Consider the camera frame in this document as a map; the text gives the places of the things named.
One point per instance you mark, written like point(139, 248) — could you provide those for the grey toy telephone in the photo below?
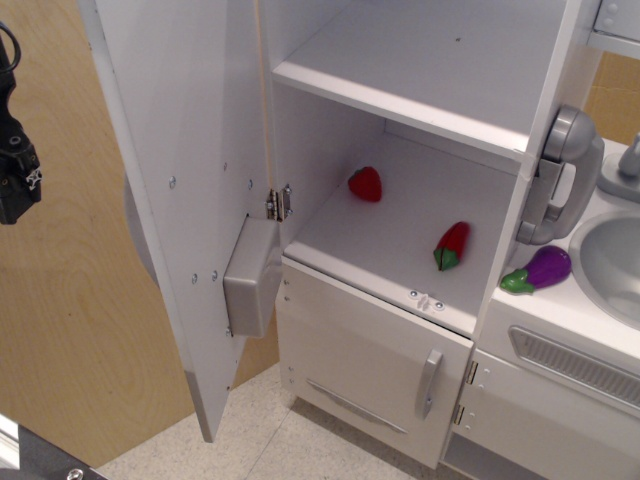
point(565, 178)

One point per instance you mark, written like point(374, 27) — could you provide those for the white fridge door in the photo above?
point(184, 86)

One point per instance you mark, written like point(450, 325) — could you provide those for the red toy chili pepper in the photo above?
point(451, 247)

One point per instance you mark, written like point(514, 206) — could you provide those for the grey toy faucet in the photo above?
point(619, 175)

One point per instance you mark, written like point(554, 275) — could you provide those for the white toy fridge cabinet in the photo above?
point(450, 101)

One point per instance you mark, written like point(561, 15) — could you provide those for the red toy strawberry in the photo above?
point(366, 184)

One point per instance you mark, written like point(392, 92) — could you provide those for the white toy kitchen counter unit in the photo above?
point(516, 420)

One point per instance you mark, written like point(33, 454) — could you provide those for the purple toy eggplant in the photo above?
point(549, 266)

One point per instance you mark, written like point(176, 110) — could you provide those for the grey vent grille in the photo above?
point(572, 364)

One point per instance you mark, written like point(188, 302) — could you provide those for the white lower freezer door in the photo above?
point(360, 359)

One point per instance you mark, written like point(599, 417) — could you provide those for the metal door hinge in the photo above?
point(278, 204)

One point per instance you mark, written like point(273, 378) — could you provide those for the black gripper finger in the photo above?
point(21, 179)

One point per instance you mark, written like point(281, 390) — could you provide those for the grey freezer door handle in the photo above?
point(430, 369)

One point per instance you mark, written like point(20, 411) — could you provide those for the grey toy sink basin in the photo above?
point(605, 256)

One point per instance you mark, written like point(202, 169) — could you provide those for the grey ice dispenser panel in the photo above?
point(252, 278)

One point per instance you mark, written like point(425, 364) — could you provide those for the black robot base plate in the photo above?
point(26, 455)

